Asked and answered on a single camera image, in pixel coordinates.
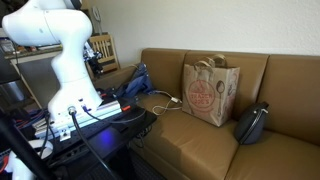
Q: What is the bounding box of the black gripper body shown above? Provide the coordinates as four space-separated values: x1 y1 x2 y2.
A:
85 49 104 76

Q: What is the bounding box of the blue denim trouser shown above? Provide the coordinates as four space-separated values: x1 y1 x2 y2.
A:
114 62 156 100

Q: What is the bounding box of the wooden slatted chair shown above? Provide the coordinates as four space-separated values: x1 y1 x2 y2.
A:
87 33 121 77

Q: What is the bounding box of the grey kitchen counter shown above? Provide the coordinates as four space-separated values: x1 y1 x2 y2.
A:
3 45 64 62

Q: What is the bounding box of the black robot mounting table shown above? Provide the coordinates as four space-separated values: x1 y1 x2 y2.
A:
13 96 158 169

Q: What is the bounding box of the white rounded device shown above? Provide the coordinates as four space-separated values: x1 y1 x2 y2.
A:
5 139 55 180

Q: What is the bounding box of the black tripod pole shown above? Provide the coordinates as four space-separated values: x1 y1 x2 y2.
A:
0 108 52 180

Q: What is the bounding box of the brown Trader Joe's paper bag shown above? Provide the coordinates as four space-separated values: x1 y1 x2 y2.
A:
181 53 241 128

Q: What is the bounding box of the tan leather sofa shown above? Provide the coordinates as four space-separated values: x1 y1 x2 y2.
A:
92 47 320 180

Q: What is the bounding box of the black oval hard case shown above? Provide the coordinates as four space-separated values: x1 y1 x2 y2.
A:
233 100 270 145

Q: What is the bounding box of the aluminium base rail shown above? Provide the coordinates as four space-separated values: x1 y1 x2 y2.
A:
33 99 123 142

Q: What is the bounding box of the thin black base cable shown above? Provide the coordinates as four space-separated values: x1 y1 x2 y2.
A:
82 105 148 125

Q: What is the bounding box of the thick black base cable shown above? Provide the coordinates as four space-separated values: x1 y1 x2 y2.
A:
67 105 118 180

